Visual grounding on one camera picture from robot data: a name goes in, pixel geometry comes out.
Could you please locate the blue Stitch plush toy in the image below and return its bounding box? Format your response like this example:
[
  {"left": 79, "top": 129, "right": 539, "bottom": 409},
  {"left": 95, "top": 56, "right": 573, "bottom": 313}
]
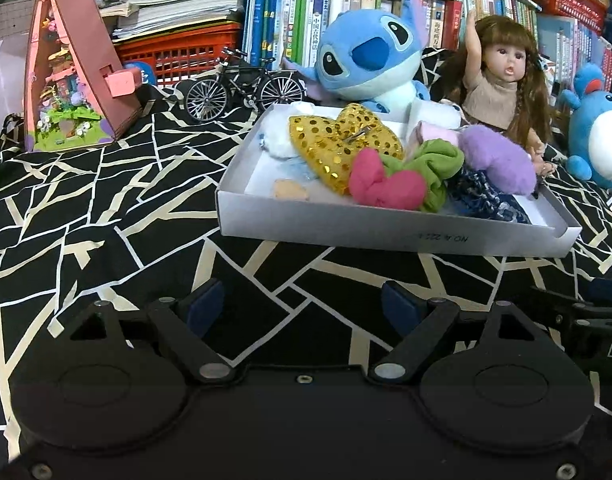
[{"left": 282, "top": 0, "right": 461, "bottom": 129}]

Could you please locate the pink fabric bow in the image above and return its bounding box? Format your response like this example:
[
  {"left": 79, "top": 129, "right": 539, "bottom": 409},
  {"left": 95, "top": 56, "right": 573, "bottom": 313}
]
[{"left": 348, "top": 148, "right": 426, "bottom": 210}]

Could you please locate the pink triangular miniature house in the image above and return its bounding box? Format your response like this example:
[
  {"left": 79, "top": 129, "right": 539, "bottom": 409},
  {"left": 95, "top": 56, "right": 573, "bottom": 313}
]
[{"left": 23, "top": 0, "right": 142, "bottom": 153}]

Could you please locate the white fluffy pompom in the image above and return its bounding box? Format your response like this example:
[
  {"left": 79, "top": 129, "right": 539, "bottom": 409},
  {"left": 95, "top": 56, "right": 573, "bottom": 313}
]
[{"left": 259, "top": 101, "right": 316, "bottom": 160}]

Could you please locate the navy floral fabric pouch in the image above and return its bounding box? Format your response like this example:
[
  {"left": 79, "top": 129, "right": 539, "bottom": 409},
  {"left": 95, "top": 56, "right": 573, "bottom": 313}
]
[{"left": 444, "top": 166, "right": 530, "bottom": 224}]

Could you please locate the pink soft cloth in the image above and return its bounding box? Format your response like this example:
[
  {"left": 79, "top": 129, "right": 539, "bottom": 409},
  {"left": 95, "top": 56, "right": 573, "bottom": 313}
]
[{"left": 406, "top": 122, "right": 459, "bottom": 156}]

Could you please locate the purple fluffy plush toy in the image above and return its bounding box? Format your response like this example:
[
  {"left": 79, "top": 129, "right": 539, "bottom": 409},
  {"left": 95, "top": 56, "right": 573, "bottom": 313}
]
[{"left": 458, "top": 125, "right": 537, "bottom": 196}]

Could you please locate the green fabric scrunchie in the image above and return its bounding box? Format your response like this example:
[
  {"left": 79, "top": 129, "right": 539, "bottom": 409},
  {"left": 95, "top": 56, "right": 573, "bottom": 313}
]
[{"left": 380, "top": 139, "right": 464, "bottom": 212}]

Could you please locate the black white patterned tablecloth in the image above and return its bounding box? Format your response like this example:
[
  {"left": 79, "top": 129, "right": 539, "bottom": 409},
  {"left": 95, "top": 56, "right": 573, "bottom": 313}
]
[{"left": 0, "top": 87, "right": 612, "bottom": 466}]

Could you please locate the gold sequin heart pillow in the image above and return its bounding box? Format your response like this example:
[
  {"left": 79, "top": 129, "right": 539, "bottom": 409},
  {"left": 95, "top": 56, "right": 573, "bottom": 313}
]
[{"left": 289, "top": 103, "right": 405, "bottom": 195}]

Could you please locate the white cardboard box tray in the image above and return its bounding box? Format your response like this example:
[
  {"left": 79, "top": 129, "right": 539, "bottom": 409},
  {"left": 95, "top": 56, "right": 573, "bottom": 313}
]
[{"left": 216, "top": 104, "right": 582, "bottom": 258}]

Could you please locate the blue round plush toy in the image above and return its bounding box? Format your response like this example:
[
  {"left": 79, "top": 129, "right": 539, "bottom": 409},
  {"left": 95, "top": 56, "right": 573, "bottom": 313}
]
[{"left": 558, "top": 63, "right": 612, "bottom": 192}]

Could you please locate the black miniature bicycle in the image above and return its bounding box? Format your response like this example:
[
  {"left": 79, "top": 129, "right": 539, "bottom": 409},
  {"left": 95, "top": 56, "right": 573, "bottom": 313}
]
[{"left": 181, "top": 47, "right": 306, "bottom": 124}]

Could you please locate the brown haired baby doll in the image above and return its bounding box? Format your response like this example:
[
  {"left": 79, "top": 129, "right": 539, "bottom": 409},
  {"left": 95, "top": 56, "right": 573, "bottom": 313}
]
[{"left": 440, "top": 11, "right": 556, "bottom": 177}]

